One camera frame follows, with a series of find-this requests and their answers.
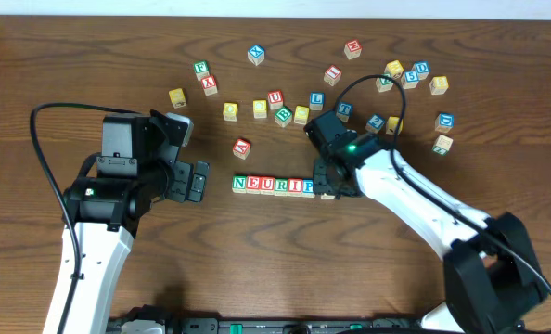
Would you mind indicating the white green block right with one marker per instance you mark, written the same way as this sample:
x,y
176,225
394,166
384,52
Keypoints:
x,y
442,144

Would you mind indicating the red u block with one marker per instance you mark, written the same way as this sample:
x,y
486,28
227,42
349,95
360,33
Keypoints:
x,y
267,186
275,99

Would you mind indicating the yellow block beside B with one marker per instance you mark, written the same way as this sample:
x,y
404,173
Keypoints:
x,y
301,115

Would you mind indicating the blue D block upper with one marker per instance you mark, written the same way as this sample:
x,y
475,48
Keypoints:
x,y
422,69

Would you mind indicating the green R block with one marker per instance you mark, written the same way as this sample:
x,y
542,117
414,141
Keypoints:
x,y
281,187

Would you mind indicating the yellow block beside U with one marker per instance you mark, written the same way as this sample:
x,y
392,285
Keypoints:
x,y
230,111

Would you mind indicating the blue d block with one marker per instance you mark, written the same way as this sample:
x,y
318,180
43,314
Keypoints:
x,y
444,123
422,69

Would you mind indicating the green Z block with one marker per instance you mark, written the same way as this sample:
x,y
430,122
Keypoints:
x,y
384,83

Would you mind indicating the blue 5 block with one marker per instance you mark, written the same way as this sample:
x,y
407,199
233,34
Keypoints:
x,y
409,80

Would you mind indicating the red Y block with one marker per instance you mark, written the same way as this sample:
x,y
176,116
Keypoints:
x,y
209,85

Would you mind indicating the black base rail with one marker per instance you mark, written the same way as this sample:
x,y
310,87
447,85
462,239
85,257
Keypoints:
x,y
241,326

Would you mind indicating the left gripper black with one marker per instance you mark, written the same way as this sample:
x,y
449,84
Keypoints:
x,y
183,180

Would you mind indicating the green B block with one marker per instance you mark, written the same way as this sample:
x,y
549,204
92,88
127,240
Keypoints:
x,y
283,117

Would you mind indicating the yellow block beside 2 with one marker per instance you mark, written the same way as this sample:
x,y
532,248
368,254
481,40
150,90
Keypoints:
x,y
394,125

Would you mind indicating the blue 2 block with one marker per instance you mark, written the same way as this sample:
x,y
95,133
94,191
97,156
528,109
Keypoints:
x,y
375,124

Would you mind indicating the red i block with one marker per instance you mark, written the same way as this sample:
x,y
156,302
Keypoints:
x,y
332,75
295,187

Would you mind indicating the blue T block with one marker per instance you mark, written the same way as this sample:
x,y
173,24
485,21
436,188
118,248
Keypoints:
x,y
344,111

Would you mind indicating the green N block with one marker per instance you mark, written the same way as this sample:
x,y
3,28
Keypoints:
x,y
239,184

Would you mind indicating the blue L block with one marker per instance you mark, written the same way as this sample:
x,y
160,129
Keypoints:
x,y
316,101

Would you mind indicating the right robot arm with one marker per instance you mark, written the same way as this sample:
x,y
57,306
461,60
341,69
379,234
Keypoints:
x,y
491,274

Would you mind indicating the red A block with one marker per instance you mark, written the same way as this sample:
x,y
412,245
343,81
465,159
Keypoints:
x,y
241,148

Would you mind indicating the red block top right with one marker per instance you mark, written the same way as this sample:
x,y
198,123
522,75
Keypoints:
x,y
352,49

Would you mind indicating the blue P block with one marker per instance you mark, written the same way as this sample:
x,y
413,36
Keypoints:
x,y
308,188

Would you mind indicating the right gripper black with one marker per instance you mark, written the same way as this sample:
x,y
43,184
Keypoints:
x,y
325,181

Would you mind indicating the red E block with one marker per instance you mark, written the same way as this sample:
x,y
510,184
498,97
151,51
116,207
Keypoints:
x,y
253,184

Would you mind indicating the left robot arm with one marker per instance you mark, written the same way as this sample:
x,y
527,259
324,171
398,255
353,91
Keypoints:
x,y
101,217

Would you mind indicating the green F block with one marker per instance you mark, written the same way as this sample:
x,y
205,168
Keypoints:
x,y
201,69

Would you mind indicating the blue X block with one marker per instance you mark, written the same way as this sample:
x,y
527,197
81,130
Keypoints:
x,y
256,55

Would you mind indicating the blue D block lower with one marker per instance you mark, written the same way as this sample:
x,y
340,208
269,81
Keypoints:
x,y
444,123

